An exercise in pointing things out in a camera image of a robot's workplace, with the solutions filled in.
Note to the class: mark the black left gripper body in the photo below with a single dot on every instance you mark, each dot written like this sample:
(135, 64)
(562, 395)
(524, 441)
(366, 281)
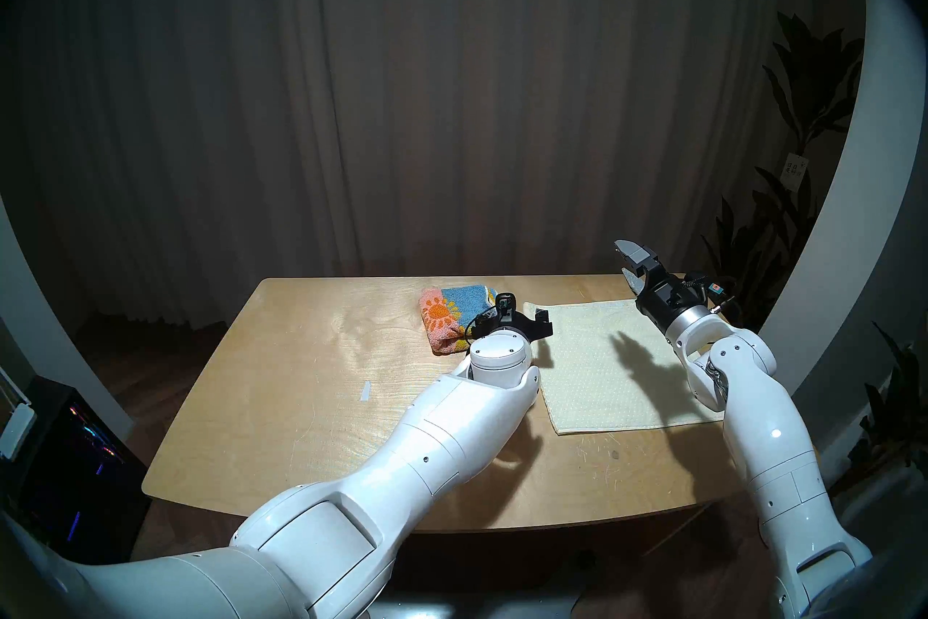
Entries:
(518, 324)

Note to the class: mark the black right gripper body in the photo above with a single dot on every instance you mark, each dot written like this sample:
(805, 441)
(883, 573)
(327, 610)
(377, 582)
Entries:
(667, 298)

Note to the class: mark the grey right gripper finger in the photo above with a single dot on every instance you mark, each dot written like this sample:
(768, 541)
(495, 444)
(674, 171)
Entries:
(632, 282)
(636, 253)

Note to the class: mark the colourful sun print towel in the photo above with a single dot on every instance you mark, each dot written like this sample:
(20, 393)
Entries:
(442, 316)

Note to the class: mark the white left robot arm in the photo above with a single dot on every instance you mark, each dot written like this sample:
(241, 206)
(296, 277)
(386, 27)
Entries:
(406, 465)

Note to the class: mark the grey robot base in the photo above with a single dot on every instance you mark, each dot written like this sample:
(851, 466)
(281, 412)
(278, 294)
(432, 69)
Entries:
(493, 607)

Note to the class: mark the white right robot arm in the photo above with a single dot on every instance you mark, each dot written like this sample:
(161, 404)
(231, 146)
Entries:
(776, 451)

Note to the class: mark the cream dotted towel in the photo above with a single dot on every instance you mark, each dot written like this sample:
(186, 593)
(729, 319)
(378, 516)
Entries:
(587, 371)

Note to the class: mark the white paper plant tag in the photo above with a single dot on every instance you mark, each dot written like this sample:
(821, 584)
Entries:
(795, 171)

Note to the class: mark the tall dark leafy plant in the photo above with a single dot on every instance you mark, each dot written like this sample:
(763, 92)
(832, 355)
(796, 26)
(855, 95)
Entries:
(805, 88)

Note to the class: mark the small dark potted plant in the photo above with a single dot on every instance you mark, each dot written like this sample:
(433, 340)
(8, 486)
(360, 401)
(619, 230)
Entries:
(895, 400)

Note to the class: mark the beige pleated curtain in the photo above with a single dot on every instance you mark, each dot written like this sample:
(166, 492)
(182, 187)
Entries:
(435, 81)

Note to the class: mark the black computer tower RGB lights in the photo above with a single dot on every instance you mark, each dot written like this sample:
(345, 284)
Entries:
(80, 472)

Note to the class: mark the white box device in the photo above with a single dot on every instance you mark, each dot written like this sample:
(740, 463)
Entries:
(14, 429)

